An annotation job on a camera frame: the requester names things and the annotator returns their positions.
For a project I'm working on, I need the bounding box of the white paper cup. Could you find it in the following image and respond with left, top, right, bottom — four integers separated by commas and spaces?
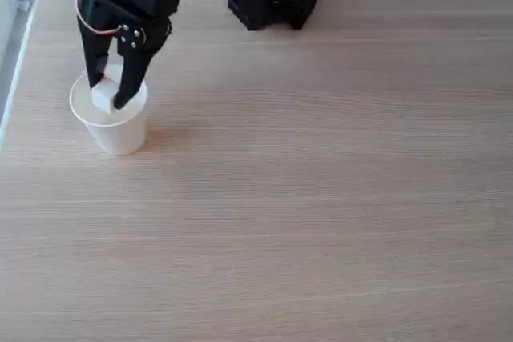
68, 64, 150, 156

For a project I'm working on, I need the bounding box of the white cube block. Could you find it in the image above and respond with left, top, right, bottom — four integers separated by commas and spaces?
91, 76, 120, 115

